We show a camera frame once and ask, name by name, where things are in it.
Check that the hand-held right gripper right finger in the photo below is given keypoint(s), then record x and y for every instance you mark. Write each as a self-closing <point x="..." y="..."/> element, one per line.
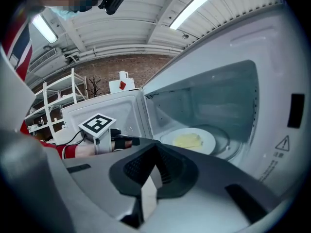
<point x="179" y="176"/>

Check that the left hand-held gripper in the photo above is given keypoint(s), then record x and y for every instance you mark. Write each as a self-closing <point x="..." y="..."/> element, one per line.
<point x="97" y="124"/>

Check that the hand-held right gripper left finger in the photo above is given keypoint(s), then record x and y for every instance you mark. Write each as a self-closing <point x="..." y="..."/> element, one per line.
<point x="131" y="169"/>

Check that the yellow noodle food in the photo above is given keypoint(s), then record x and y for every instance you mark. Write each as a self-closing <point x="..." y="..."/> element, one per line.
<point x="187" y="139"/>

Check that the white food plate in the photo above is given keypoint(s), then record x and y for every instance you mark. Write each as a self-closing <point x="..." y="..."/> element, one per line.
<point x="209" y="142"/>

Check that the white microwave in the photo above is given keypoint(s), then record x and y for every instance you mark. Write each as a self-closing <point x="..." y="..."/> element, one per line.
<point x="272" y="81"/>

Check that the person's left forearm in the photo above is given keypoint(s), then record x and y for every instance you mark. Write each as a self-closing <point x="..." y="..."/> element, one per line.
<point x="85" y="150"/>

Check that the glass microwave turntable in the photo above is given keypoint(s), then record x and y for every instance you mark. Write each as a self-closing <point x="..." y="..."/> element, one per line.
<point x="222" y="139"/>

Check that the person's left hand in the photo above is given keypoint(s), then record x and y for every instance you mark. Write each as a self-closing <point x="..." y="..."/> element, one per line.
<point x="120" y="142"/>

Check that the black coat rack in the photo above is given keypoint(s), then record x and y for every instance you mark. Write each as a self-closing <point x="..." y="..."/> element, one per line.
<point x="94" y="88"/>

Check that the white fridge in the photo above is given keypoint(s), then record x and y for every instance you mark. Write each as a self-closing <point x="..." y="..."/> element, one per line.
<point x="114" y="87"/>

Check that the red diamond paper decoration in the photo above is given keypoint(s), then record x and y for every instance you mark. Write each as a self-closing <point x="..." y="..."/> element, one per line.
<point x="122" y="85"/>

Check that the clear plastic bottle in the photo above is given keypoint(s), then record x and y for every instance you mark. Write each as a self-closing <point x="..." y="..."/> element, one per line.
<point x="42" y="121"/>

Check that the white jug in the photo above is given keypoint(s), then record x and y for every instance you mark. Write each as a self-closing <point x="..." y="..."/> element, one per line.
<point x="122" y="75"/>

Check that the white metal shelving rack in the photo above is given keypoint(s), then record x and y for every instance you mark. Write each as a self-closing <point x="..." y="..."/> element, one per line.
<point x="46" y="101"/>

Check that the white ceiling pipe bundle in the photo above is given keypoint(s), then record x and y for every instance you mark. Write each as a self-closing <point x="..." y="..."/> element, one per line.
<point x="121" y="50"/>

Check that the white ceiling air conditioner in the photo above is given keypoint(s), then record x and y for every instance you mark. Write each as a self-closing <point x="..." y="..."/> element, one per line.
<point x="46" y="61"/>

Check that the person's red top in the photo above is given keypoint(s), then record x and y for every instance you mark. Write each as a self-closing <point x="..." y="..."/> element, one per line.
<point x="22" y="52"/>

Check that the long ceiling tube light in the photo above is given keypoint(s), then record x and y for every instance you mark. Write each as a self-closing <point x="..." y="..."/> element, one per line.
<point x="45" y="28"/>
<point x="192" y="8"/>

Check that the small ceiling sensor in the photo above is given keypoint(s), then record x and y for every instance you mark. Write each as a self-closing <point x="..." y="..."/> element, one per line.
<point x="185" y="36"/>

